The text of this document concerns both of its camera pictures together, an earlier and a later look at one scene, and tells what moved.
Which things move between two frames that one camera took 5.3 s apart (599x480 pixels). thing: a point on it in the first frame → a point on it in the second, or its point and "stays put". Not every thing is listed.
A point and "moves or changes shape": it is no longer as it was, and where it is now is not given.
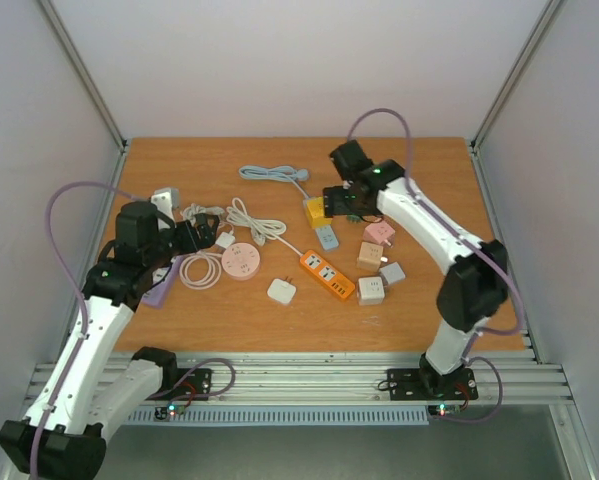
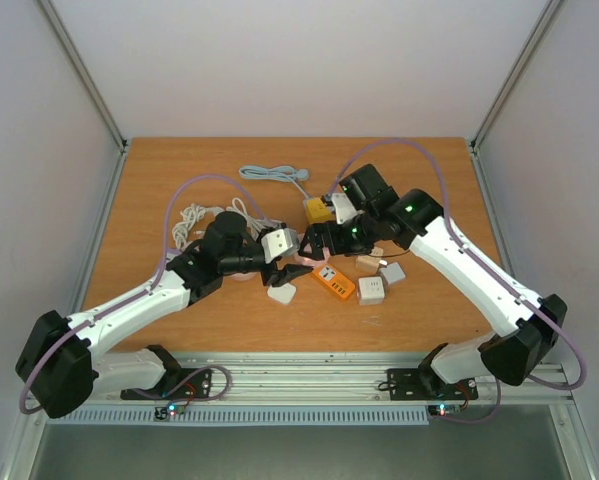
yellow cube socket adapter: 315,212 stays put
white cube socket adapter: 370,291 stays put
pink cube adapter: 381,233 moves or changes shape
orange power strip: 327,275 stays put
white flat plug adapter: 281,291 stays put
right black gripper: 332,202 → 317,241
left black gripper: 192,244 → 280,278
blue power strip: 326,234 moves or changes shape
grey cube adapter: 391,273 stays put
